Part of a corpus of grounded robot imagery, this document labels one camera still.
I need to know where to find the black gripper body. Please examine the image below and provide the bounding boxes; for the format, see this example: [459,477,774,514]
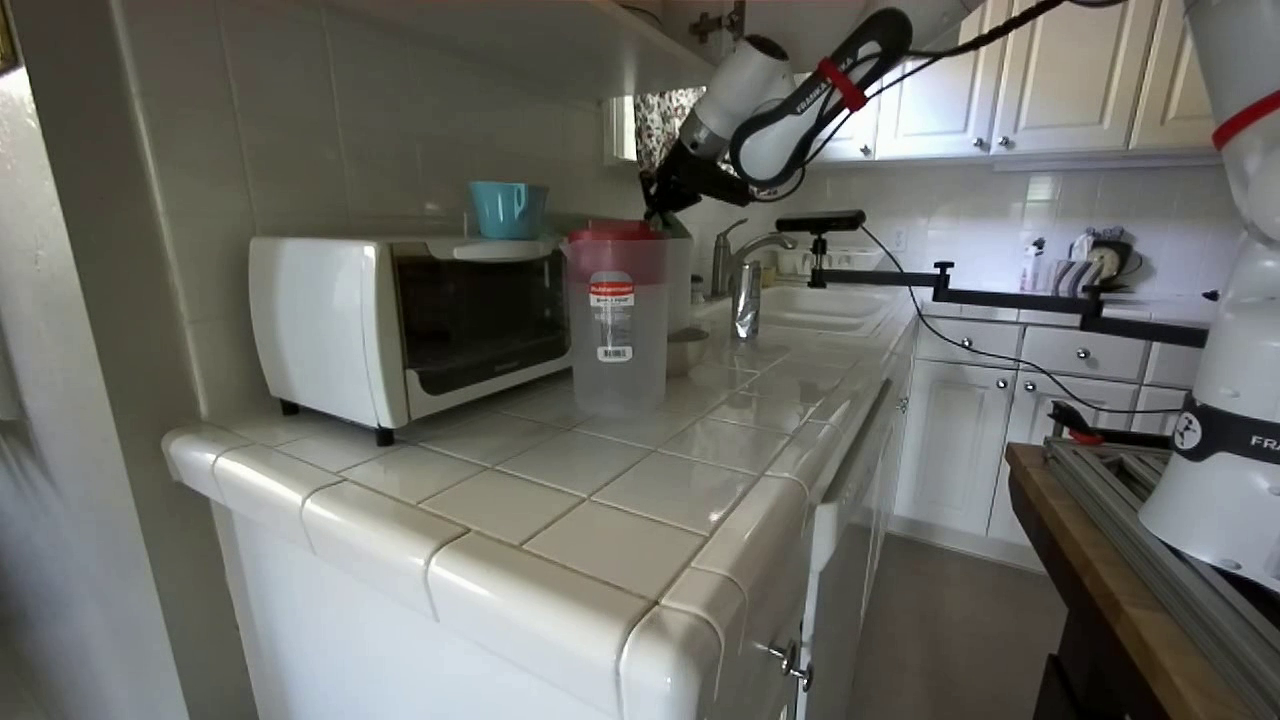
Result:
[634,133,753,228]

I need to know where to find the chrome faucet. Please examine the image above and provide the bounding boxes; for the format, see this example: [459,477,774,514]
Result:
[707,215,807,344]

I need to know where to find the clear pitcher red lid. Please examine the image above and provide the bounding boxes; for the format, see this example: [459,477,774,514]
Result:
[560,219,677,419]

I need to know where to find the white toaster oven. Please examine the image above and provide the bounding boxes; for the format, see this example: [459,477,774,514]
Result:
[242,232,576,450]

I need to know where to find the white lower cabinets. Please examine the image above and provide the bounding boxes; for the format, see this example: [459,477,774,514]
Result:
[888,310,1210,567]

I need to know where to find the white cabinets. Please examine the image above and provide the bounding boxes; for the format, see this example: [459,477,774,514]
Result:
[888,310,1210,567]
[817,0,1222,162]

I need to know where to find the white upper cabinets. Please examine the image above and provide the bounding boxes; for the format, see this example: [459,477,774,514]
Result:
[817,0,1222,162]

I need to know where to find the dark countertop object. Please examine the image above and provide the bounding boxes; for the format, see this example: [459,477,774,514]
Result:
[1026,228,1140,302]

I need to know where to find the black clamp red tip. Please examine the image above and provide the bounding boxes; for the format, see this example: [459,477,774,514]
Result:
[1047,397,1183,455]

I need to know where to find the metal cabinet knob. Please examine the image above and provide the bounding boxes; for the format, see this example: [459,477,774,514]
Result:
[753,637,817,693]

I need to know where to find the wooden table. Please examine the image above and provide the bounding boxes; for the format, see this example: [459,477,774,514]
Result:
[1004,440,1280,720]

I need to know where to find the white counter base cabinet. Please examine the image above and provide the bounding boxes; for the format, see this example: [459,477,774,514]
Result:
[210,374,922,720]

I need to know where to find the black cable loop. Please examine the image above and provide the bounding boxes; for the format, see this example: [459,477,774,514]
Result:
[726,0,1070,192]

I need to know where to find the black stereo camera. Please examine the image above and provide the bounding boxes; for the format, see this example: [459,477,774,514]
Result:
[774,207,867,241]

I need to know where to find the thin black cable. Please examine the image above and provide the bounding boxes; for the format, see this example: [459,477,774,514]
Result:
[854,225,1193,412]

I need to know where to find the aluminium rail frame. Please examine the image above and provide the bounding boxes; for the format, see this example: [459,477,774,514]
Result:
[1042,434,1280,713]

